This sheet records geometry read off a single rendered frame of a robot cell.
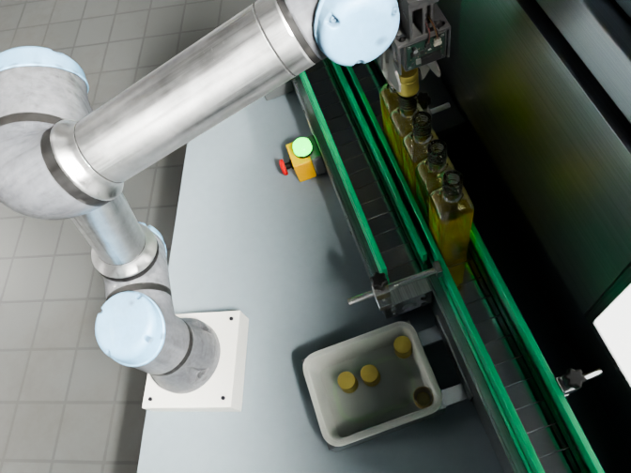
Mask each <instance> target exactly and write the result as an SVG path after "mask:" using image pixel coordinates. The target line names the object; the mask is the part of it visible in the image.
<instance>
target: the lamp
mask: <svg viewBox="0 0 631 473"><path fill-rule="evenodd" d="M292 147H293V151H294V154H295V156H296V157H298V158H300V159H305V158H307V157H309V156H310V155H311V154H312V152H313V146H312V144H311V142H310V141H309V140H308V139H307V138H303V137H301V138H298V139H297V140H296V141H295V142H294V143H293V146H292Z"/></svg>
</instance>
